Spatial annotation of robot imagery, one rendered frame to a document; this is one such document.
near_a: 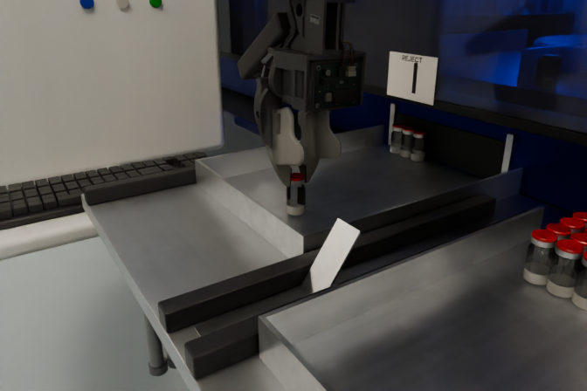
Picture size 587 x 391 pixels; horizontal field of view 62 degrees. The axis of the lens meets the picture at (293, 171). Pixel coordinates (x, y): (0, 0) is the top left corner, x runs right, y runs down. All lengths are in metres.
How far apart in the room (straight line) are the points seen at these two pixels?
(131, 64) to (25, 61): 0.17
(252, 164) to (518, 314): 0.41
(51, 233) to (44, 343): 1.19
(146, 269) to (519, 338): 0.33
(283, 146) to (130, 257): 0.19
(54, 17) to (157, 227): 0.49
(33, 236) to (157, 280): 0.35
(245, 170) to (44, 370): 1.28
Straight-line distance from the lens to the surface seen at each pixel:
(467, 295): 0.46
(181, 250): 0.51
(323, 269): 0.43
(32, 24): 0.95
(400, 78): 0.69
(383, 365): 0.37
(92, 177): 0.90
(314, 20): 0.47
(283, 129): 0.51
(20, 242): 0.78
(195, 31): 1.01
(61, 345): 1.92
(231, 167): 0.69
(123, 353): 1.81
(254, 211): 0.53
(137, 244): 0.54
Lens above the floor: 1.13
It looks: 20 degrees down
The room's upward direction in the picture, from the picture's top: straight up
